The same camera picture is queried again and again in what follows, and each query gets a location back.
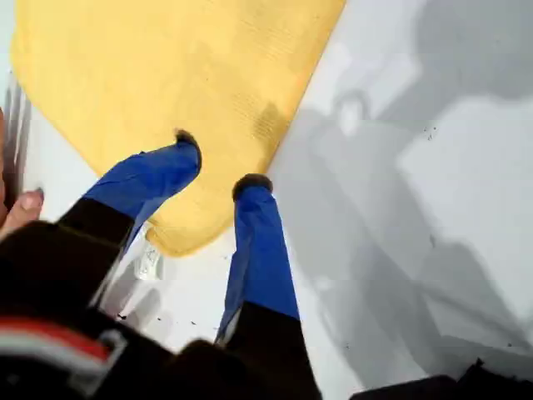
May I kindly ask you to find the yellow square towel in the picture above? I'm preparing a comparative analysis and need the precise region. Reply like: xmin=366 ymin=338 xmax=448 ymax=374
xmin=10 ymin=0 xmax=347 ymax=258

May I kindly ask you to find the person's hand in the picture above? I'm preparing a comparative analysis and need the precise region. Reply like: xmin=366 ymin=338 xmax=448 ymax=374
xmin=0 ymin=106 xmax=45 ymax=241

